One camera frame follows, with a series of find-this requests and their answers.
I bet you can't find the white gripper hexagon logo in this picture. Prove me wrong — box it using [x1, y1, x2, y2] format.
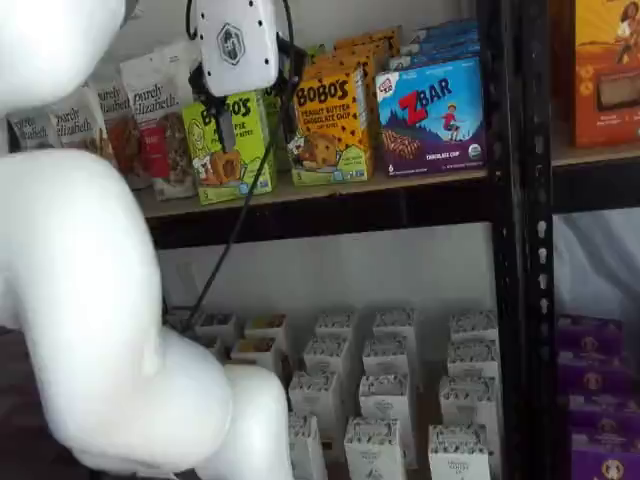
[197, 0, 280, 152]

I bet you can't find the orange Bobo's snack box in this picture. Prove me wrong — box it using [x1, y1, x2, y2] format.
[331, 35, 394, 65]
[334, 25, 403, 51]
[310, 49, 377, 84]
[288, 66, 377, 188]

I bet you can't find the large yellow snack box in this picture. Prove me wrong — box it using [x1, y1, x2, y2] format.
[181, 89, 277, 207]

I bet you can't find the green Bobo's snack box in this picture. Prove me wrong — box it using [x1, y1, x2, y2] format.
[259, 84, 297, 174]
[303, 43, 329, 69]

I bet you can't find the brown shelf board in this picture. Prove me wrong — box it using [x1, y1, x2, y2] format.
[134, 167, 489, 219]

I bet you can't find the blue purple Zbar box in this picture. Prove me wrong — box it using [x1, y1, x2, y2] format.
[375, 56, 488, 177]
[413, 18, 479, 37]
[388, 42, 482, 71]
[399, 30, 481, 51]

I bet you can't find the white carton colourful top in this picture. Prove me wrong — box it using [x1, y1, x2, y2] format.
[229, 337, 279, 374]
[243, 312, 289, 351]

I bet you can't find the black metal shelf rack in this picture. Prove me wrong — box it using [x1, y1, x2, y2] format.
[142, 0, 556, 480]
[549, 142, 640, 217]

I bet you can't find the large orange cereal box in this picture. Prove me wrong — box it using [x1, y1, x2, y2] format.
[569, 0, 640, 149]

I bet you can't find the purple snack box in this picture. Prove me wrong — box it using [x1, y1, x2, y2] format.
[556, 349, 635, 402]
[566, 393, 640, 442]
[556, 314, 625, 362]
[569, 429, 640, 480]

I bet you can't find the Purely Elizabeth granola bag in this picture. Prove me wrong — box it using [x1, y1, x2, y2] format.
[152, 40, 201, 69]
[119, 49, 199, 202]
[94, 74, 152, 192]
[6, 112, 57, 153]
[49, 87, 115, 164]

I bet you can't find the white patterned carton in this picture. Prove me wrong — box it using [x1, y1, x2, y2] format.
[343, 417, 404, 480]
[358, 373, 412, 432]
[362, 335, 412, 381]
[303, 335, 351, 381]
[287, 412, 329, 480]
[373, 308, 418, 351]
[314, 311, 358, 346]
[448, 309, 499, 347]
[427, 424, 492, 480]
[288, 370, 344, 442]
[445, 339, 499, 382]
[438, 375, 498, 432]

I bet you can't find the black cable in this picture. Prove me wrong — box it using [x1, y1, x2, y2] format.
[184, 0, 302, 331]

